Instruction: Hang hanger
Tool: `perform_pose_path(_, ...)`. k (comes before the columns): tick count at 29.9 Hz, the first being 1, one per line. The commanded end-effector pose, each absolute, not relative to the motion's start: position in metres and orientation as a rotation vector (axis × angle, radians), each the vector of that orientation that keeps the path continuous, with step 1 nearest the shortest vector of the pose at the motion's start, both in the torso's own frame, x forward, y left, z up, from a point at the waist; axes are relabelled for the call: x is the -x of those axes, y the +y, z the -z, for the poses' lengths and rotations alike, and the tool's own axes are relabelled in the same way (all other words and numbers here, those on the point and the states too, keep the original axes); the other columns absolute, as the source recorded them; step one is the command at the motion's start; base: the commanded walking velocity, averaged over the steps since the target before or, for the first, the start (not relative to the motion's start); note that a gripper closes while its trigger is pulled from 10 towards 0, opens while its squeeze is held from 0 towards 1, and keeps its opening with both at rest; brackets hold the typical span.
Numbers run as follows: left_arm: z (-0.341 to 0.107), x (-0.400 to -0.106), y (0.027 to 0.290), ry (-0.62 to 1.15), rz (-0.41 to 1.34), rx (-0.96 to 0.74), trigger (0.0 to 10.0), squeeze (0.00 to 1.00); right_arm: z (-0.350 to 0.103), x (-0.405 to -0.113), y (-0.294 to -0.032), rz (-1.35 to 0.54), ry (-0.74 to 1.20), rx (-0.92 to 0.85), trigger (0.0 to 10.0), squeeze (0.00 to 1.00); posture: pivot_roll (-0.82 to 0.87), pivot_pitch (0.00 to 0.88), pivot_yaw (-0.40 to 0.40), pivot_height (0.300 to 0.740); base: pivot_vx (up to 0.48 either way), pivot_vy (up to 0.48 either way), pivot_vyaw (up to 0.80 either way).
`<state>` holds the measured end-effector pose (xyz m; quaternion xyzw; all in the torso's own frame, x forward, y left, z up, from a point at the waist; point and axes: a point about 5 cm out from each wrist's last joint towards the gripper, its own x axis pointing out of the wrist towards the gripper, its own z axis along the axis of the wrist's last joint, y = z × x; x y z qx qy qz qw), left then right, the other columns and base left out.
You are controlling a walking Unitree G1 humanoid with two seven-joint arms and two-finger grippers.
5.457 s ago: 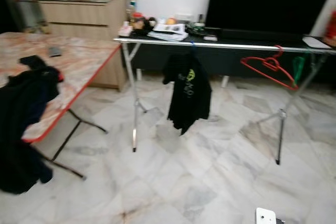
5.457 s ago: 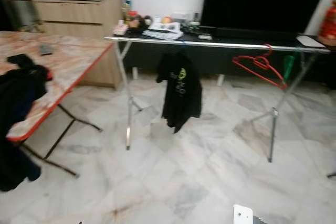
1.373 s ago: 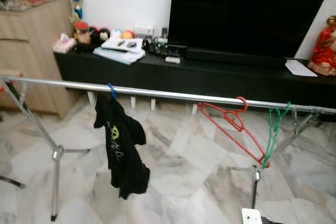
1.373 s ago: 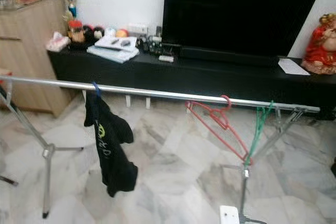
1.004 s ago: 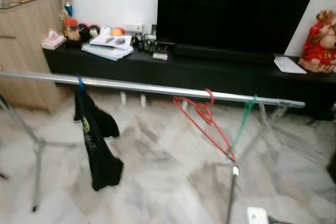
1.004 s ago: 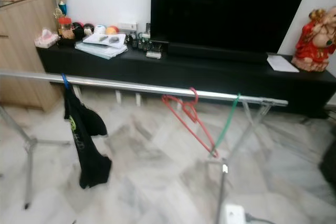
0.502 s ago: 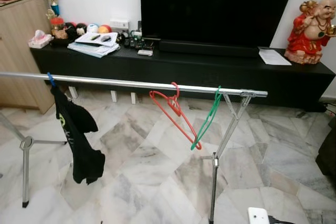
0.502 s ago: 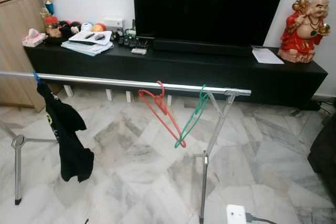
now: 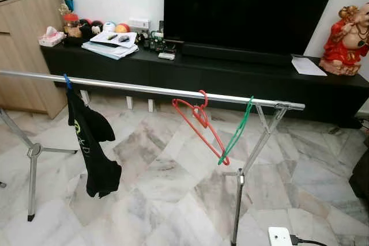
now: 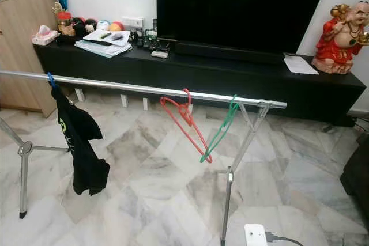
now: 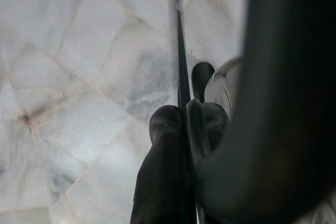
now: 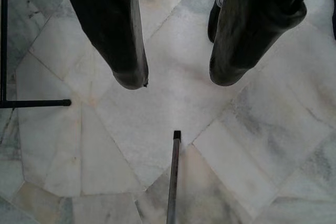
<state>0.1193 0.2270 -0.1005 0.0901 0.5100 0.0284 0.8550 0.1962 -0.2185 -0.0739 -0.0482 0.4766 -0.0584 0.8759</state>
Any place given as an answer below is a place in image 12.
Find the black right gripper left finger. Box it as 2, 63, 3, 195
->
56, 0, 150, 92

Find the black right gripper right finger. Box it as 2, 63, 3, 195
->
209, 0, 320, 88

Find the black folding chair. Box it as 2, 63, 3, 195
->
0, 0, 72, 109

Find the silver metal clothes rack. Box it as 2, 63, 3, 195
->
166, 129, 182, 224

